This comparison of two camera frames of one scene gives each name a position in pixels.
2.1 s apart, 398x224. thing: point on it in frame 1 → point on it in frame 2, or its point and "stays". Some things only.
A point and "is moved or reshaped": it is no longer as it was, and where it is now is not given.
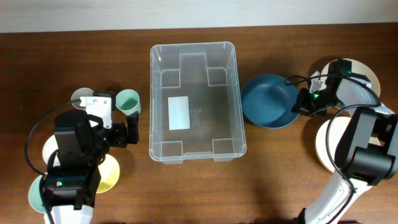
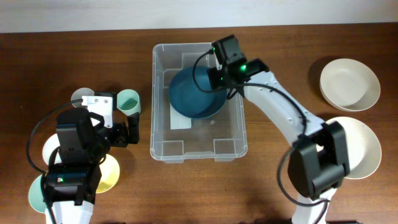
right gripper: [301, 106] → [215, 81]
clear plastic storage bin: [195, 103] stays
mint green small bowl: [35, 195] stays
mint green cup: [127, 101] stays
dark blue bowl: [267, 101] is moved or reshaped
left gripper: [121, 136] stays
